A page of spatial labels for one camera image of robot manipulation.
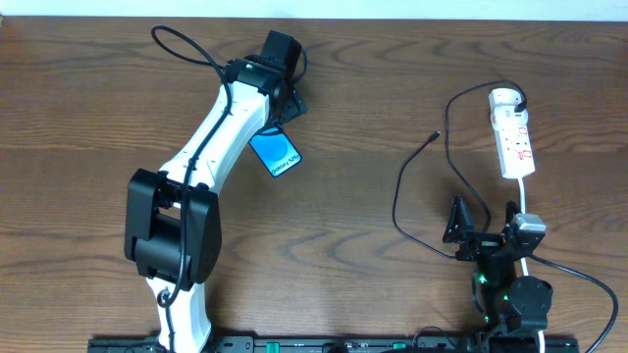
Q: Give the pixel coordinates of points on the white power strip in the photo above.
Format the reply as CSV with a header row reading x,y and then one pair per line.
x,y
514,151

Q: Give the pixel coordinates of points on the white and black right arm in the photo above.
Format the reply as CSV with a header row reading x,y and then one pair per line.
x,y
515,307

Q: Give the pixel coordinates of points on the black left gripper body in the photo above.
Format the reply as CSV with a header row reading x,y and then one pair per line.
x,y
296,104

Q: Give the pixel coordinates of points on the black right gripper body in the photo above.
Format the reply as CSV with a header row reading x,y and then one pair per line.
x,y
484,243

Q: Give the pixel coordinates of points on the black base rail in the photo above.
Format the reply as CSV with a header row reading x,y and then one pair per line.
x,y
248,344

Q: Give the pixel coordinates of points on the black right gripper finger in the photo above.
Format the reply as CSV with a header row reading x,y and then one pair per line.
x,y
511,211
460,224

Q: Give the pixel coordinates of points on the white USB charger plug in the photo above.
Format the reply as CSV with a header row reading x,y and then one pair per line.
x,y
503,102

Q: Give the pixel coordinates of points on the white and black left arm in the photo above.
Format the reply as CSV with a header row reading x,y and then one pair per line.
x,y
173,226

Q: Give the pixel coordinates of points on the blue Galaxy smartphone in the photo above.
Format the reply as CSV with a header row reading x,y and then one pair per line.
x,y
276,152

